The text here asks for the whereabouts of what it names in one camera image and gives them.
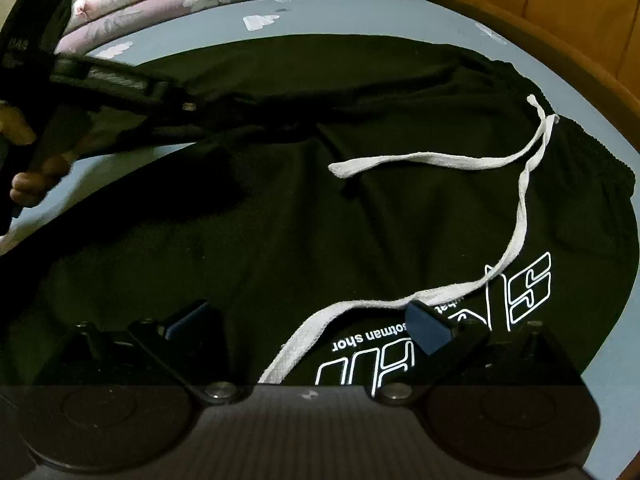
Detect black shorts with white drawstring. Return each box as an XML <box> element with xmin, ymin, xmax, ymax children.
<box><xmin>0</xmin><ymin>35</ymin><xmax>639</xmax><ymax>392</ymax></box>

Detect person's left hand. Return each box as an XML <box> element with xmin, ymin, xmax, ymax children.
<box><xmin>0</xmin><ymin>104</ymin><xmax>70</xmax><ymax>208</ymax></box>

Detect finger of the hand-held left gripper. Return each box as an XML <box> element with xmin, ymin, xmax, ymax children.
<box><xmin>150</xmin><ymin>82</ymin><xmax>202</xmax><ymax>118</ymax></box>

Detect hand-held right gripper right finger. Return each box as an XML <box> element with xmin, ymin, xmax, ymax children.
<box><xmin>375</xmin><ymin>301</ymin><xmax>576</xmax><ymax>403</ymax></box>

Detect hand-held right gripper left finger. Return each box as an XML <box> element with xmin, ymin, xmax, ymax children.
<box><xmin>45</xmin><ymin>300</ymin><xmax>238</xmax><ymax>403</ymax></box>

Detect purple floral quilt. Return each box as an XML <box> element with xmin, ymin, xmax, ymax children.
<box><xmin>54</xmin><ymin>0</ymin><xmax>303</xmax><ymax>57</ymax></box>

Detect wooden headboard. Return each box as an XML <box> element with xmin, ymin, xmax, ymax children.
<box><xmin>414</xmin><ymin>0</ymin><xmax>640</xmax><ymax>107</ymax></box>

